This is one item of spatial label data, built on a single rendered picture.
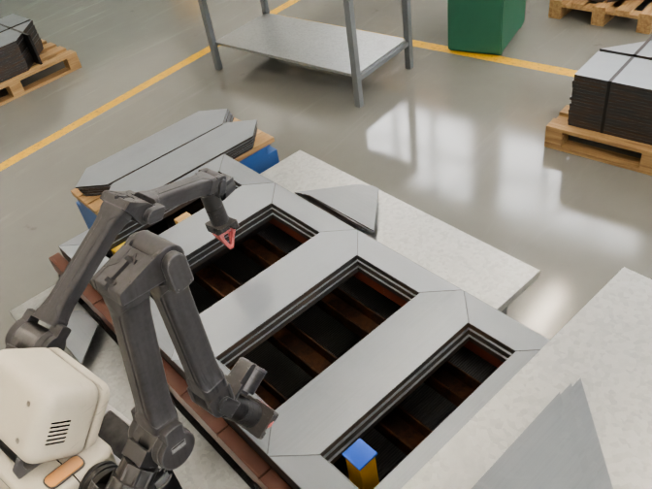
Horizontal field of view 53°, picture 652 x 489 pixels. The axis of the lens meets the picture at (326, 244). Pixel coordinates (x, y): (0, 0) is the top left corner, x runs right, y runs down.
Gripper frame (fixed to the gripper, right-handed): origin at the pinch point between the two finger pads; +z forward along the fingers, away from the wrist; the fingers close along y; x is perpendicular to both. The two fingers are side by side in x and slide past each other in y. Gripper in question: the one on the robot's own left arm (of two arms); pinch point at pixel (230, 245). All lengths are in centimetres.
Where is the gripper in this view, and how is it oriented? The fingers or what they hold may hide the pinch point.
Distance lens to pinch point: 211.1
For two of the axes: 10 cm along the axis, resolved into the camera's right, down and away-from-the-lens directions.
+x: -7.2, 5.1, -4.6
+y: -6.3, -2.2, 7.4
